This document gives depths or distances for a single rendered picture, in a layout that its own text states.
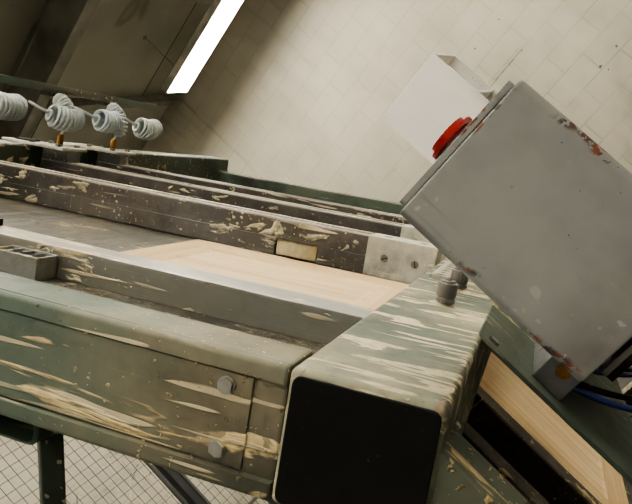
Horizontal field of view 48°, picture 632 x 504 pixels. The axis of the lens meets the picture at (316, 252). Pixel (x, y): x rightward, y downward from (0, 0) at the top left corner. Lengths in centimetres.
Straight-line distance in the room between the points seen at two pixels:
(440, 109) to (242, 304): 437
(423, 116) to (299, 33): 227
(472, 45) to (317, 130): 166
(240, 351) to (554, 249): 24
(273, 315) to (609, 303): 42
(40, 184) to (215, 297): 81
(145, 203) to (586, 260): 107
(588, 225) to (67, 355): 42
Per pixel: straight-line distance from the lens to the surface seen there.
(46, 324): 64
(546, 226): 48
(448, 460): 53
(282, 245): 132
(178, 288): 85
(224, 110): 748
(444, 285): 86
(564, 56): 637
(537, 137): 48
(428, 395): 53
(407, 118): 518
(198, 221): 138
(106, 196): 148
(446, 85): 510
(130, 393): 61
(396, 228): 155
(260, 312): 81
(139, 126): 224
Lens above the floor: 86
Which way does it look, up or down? 10 degrees up
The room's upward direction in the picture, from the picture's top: 46 degrees counter-clockwise
